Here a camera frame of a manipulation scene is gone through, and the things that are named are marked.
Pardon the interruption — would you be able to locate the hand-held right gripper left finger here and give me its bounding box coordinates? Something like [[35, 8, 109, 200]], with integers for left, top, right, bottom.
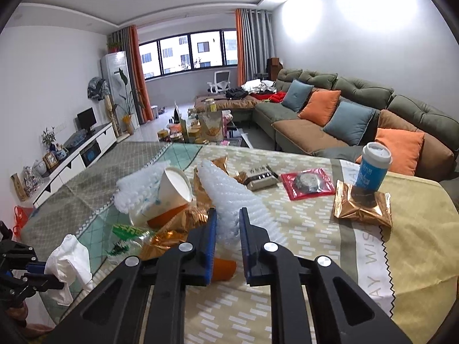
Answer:
[[43, 207, 219, 344]]

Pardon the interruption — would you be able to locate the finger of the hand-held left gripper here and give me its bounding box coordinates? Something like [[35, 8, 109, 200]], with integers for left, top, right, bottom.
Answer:
[[1, 244, 47, 276], [22, 275, 66, 293]]

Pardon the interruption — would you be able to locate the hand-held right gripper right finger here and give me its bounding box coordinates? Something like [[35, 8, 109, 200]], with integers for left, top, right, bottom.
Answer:
[[239, 206, 414, 344]]

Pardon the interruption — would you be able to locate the white tissue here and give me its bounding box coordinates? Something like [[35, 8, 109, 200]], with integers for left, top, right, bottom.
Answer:
[[44, 234, 94, 307]]

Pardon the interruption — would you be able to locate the crushed green label plastic bottle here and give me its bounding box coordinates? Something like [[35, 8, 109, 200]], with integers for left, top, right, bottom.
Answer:
[[107, 222, 159, 266]]

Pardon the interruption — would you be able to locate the person's left forearm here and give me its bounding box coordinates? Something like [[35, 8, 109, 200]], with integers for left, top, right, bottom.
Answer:
[[0, 304, 54, 335]]

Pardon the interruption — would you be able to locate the crumpled gold foil wrapper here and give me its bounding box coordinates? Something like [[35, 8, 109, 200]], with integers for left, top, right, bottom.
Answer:
[[138, 155, 249, 263]]

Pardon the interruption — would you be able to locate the small orange peel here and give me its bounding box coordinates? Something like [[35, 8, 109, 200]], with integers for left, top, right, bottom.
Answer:
[[211, 257, 238, 282]]

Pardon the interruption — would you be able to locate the red plastic bag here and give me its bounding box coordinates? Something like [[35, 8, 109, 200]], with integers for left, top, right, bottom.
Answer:
[[13, 206, 34, 236]]

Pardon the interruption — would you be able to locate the crumpled white paper cup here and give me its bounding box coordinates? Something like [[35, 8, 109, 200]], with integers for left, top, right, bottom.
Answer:
[[157, 167, 195, 211]]

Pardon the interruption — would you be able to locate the small grey box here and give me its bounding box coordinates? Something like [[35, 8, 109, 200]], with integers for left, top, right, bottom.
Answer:
[[243, 165, 279, 191]]

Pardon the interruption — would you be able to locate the printed white paper cup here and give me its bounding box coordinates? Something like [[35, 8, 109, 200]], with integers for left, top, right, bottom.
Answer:
[[128, 201, 169, 228]]

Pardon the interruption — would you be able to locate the gold paper bag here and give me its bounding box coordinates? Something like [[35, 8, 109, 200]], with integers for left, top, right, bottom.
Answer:
[[10, 173, 28, 202]]

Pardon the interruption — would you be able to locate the red packet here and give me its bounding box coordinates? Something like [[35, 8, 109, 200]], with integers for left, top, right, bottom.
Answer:
[[279, 168, 337, 201]]

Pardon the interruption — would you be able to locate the coffee table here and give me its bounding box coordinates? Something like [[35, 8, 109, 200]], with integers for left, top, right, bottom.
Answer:
[[157, 107, 256, 148]]

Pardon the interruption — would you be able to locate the white tv cabinet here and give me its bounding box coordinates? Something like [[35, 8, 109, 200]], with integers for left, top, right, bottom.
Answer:
[[32, 122, 120, 209]]

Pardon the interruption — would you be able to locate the gold snack packet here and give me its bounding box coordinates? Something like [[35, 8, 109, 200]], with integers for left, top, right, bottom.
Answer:
[[333, 180, 394, 228]]

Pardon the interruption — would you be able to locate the green and brown sofa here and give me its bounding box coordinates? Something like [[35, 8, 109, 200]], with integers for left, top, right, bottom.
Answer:
[[195, 68, 459, 191]]

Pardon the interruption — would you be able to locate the small potted plant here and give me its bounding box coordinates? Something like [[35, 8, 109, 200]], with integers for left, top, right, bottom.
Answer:
[[40, 126, 59, 152]]

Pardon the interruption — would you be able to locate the blue and white cup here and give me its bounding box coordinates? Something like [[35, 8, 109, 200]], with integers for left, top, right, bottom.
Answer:
[[354, 142, 394, 191]]

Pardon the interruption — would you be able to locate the red cloth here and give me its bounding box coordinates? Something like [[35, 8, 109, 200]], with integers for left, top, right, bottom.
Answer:
[[250, 91, 288, 105]]

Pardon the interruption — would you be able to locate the orange cushion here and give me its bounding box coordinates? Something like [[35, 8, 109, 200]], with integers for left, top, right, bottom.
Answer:
[[355, 128, 426, 176], [297, 88, 342, 127]]

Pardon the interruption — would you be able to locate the small blue cushion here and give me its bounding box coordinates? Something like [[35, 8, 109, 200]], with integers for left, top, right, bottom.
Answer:
[[281, 79, 314, 113]]

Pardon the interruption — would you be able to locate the black monitor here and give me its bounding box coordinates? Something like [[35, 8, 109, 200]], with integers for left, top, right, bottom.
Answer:
[[76, 107, 98, 134]]

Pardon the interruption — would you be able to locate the white and silver cloth pile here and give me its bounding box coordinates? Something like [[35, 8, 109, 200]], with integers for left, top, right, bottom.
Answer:
[[242, 80, 277, 94]]

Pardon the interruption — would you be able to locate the large blue cushion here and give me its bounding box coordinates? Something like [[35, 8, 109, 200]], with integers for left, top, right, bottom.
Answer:
[[322, 101, 376, 147]]

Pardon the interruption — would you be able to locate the white office chair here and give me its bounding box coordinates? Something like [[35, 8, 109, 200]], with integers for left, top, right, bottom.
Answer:
[[207, 69, 232, 94]]

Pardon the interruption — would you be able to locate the patterned tablecloth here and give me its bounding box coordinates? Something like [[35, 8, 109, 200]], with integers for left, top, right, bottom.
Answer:
[[20, 140, 459, 344]]

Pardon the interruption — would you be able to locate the tall green plant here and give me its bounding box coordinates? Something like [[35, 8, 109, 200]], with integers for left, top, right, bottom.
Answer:
[[114, 67, 146, 134]]

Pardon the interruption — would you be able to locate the orange curtain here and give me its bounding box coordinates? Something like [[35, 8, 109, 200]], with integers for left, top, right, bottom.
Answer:
[[234, 9, 249, 85], [128, 25, 155, 123]]

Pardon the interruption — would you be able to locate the brown wooden cabinet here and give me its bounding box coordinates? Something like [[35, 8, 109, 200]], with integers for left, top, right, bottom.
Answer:
[[266, 57, 285, 80]]

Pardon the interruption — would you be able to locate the white standing air conditioner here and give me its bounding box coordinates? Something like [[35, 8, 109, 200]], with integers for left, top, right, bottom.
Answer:
[[100, 52, 140, 137]]

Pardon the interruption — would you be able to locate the window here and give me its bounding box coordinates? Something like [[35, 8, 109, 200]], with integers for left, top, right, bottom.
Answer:
[[138, 29, 239, 79]]

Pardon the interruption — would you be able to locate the covered standing fan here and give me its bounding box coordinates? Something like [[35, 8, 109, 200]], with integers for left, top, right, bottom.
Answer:
[[87, 76, 110, 101]]

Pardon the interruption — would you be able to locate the grey curtain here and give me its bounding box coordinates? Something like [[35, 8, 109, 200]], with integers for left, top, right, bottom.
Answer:
[[110, 27, 132, 54], [241, 7, 277, 81]]

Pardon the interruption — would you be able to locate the picture frame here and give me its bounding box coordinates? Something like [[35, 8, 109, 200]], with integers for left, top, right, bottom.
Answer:
[[42, 152, 60, 171]]

